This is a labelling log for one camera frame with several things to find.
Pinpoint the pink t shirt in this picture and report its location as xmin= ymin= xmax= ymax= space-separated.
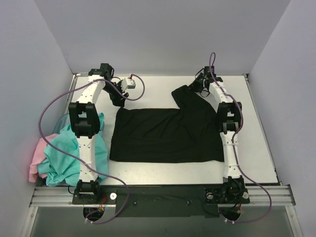
xmin=28 ymin=138 xmax=47 ymax=183

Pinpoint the aluminium rail frame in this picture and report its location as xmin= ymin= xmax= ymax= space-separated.
xmin=30 ymin=185 xmax=296 ymax=207

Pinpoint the black t shirt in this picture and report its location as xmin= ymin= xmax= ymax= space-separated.
xmin=109 ymin=85 xmax=224 ymax=163

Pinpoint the teal t shirt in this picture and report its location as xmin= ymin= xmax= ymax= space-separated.
xmin=38 ymin=113 xmax=108 ymax=187

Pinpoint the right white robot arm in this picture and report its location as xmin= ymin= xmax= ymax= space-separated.
xmin=189 ymin=66 xmax=244 ymax=202

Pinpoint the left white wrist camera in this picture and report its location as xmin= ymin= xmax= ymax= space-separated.
xmin=121 ymin=75 xmax=136 ymax=91

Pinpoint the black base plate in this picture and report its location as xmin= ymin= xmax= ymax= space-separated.
xmin=72 ymin=184 xmax=250 ymax=218

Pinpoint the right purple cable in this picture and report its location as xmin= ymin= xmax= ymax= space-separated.
xmin=209 ymin=52 xmax=274 ymax=224

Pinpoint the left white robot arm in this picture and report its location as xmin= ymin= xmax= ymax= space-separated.
xmin=68 ymin=63 xmax=128 ymax=203

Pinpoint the clear plastic bin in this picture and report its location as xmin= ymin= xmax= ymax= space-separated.
xmin=52 ymin=113 xmax=70 ymax=134

